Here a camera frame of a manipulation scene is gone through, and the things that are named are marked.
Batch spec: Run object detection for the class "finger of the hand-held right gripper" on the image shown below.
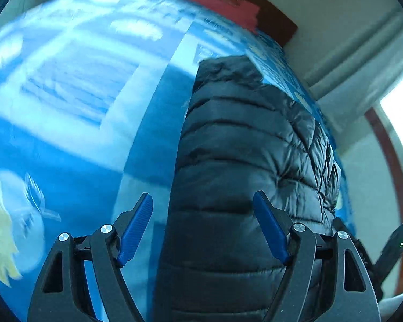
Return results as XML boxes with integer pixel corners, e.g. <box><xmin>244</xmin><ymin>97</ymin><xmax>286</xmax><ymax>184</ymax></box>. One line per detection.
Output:
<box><xmin>332</xmin><ymin>217</ymin><xmax>375</xmax><ymax>277</ymax></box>

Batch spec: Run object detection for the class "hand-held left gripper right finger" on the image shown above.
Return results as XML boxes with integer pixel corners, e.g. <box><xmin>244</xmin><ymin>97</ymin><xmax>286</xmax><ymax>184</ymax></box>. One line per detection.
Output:
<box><xmin>253</xmin><ymin>191</ymin><xmax>381</xmax><ymax>322</ymax></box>

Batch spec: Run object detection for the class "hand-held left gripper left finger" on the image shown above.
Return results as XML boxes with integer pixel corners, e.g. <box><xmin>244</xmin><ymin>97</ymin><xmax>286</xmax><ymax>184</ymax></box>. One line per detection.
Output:
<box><xmin>27</xmin><ymin>193</ymin><xmax>154</xmax><ymax>322</ymax></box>

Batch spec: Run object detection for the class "black puffer jacket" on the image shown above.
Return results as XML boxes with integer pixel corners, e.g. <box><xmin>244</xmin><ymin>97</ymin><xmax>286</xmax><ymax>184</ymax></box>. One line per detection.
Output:
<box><xmin>153</xmin><ymin>55</ymin><xmax>344</xmax><ymax>322</ymax></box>

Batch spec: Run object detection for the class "bright window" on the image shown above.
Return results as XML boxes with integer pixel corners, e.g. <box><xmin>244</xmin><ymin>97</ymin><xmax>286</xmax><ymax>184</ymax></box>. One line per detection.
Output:
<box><xmin>364</xmin><ymin>89</ymin><xmax>403</xmax><ymax>296</ymax></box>

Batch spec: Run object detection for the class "blue printed bed sheet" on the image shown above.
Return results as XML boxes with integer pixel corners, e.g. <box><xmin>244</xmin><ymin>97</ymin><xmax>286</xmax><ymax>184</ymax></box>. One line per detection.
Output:
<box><xmin>0</xmin><ymin>0</ymin><xmax>357</xmax><ymax>322</ymax></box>

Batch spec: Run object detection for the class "grey curtain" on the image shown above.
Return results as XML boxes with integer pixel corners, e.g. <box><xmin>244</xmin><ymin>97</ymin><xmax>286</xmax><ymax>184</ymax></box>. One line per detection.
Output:
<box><xmin>302</xmin><ymin>8</ymin><xmax>403</xmax><ymax>135</ymax></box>

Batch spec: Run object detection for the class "dark wooden headboard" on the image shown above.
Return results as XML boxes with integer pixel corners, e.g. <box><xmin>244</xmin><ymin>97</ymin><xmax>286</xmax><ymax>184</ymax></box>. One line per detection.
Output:
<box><xmin>222</xmin><ymin>0</ymin><xmax>298</xmax><ymax>47</ymax></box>

